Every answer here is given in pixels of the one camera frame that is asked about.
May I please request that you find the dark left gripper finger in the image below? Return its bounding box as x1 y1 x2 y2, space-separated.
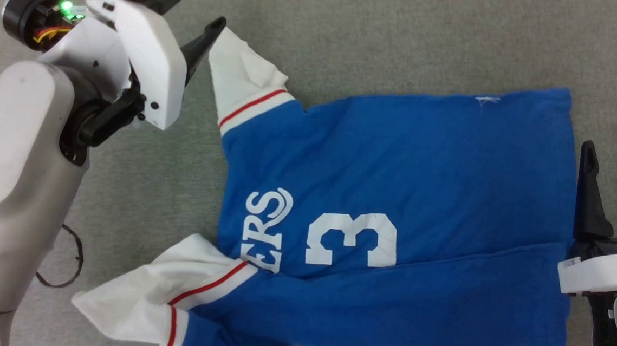
176 13 228 89
145 0 183 18

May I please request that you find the blue white Lakers jersey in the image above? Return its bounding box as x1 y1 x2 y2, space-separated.
68 17 590 346

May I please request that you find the grey fabric sofa seat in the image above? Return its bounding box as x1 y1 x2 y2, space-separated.
0 0 617 346

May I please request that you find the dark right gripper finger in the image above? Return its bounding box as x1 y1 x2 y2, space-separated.
573 139 617 245

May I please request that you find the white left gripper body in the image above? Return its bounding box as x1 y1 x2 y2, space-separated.
69 0 193 133

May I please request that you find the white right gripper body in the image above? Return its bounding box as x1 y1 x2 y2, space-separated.
556 233 617 299

